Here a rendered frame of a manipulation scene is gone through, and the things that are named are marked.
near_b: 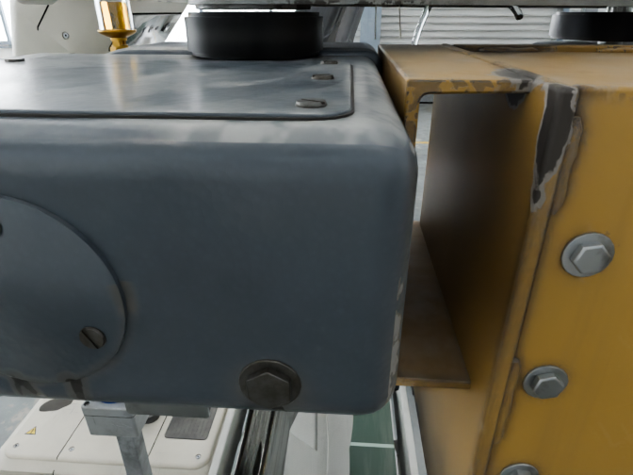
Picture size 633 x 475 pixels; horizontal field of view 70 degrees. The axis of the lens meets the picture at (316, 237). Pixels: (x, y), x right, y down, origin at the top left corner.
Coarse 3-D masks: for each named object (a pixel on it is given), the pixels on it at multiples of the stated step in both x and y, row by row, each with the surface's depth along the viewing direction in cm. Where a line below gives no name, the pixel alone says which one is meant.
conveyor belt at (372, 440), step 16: (368, 416) 123; (384, 416) 123; (352, 432) 118; (368, 432) 118; (384, 432) 118; (352, 448) 114; (368, 448) 114; (384, 448) 114; (352, 464) 110; (368, 464) 110; (384, 464) 110
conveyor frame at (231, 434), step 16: (400, 400) 123; (240, 416) 127; (400, 416) 123; (224, 432) 114; (240, 432) 127; (400, 432) 122; (224, 448) 110; (400, 448) 121; (224, 464) 110; (400, 464) 120; (416, 464) 106
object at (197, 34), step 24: (192, 24) 27; (216, 24) 26; (240, 24) 26; (264, 24) 26; (288, 24) 27; (312, 24) 28; (192, 48) 28; (216, 48) 27; (240, 48) 26; (264, 48) 27; (288, 48) 27; (312, 48) 28
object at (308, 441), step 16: (304, 416) 55; (320, 416) 71; (336, 416) 72; (352, 416) 94; (304, 432) 56; (320, 432) 71; (336, 432) 73; (288, 448) 72; (304, 448) 71; (320, 448) 71; (336, 448) 74; (288, 464) 73; (304, 464) 72; (320, 464) 72; (336, 464) 76
